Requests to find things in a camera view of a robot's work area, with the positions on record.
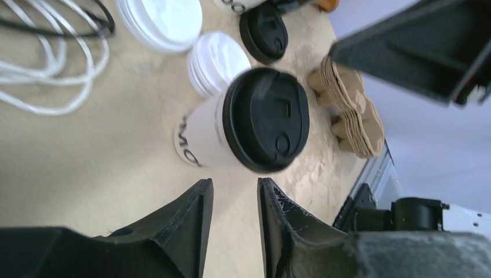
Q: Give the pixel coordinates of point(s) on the stack of flat paper bags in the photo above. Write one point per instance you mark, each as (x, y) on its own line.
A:
(94, 45)

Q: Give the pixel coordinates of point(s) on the stack of pulp carriers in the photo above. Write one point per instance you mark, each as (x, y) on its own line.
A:
(358, 128)

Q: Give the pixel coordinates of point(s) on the stack of white paper cups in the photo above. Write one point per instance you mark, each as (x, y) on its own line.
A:
(237, 6)

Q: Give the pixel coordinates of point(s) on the white cup lid far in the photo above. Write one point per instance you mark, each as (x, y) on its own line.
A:
(165, 26)

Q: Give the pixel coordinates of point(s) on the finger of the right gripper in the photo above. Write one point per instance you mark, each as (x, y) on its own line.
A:
(437, 49)

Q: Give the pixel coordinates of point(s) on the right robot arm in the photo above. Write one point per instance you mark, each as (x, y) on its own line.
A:
(443, 152)

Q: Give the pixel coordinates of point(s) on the single white paper cup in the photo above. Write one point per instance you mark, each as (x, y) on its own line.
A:
(199, 138)

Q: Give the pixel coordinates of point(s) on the black lids by cups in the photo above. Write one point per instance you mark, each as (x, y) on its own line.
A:
(264, 33)

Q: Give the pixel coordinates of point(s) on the dark paper cup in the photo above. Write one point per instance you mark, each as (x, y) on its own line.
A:
(287, 6)

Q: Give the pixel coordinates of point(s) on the white cup lid near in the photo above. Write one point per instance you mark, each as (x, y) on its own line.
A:
(214, 62)

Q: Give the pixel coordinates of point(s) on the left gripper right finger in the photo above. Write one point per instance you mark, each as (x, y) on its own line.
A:
(295, 243)

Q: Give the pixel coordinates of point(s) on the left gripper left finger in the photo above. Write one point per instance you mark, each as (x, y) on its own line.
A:
(170, 242)

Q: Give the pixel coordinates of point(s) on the white cup lid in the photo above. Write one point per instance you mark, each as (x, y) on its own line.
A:
(214, 62)
(165, 26)

